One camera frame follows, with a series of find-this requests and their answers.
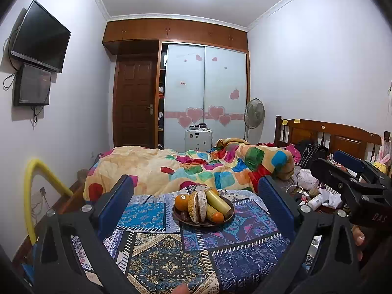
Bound standing electric fan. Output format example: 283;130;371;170
243;98;265;141

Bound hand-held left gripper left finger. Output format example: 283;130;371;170
32;174;143;294

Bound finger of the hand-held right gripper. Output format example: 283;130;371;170
333;150;392;187
311;158;386;212

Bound white bottle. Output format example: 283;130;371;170
308;194;323;211

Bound blue patterned bedsheet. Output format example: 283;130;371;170
70;184;310;294

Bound black wall television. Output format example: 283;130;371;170
10;0;72;73

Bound black wall-mounted box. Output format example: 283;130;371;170
13;63;52;107

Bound long yellow fruit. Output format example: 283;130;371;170
205;189;232;213

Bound yellow foam tube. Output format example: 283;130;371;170
24;159;74;247

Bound large orange with sticker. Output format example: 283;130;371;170
174;194;190;212

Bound pink cloth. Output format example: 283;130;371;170
285;144;302;161

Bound colourful patchwork blanket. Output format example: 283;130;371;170
83;138;296;203

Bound wardrobe with heart stickers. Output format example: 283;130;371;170
102;18;250;152

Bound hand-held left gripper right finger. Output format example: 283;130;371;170
251;175;360;294

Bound wooden bed headboard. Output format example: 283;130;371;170
275;115;383;163

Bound brown wooden door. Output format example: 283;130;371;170
113;53;160;149

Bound yellow plush toy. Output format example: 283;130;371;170
372;145;388;173

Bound person's right hand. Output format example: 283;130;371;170
352;224;368;262

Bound black backpack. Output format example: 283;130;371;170
298;142;328;169

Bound dark brown plate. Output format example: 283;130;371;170
172;200;236;228

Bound pink dotted pouch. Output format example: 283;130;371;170
298;168;320;190

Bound white box appliance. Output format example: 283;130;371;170
184;129;213;153

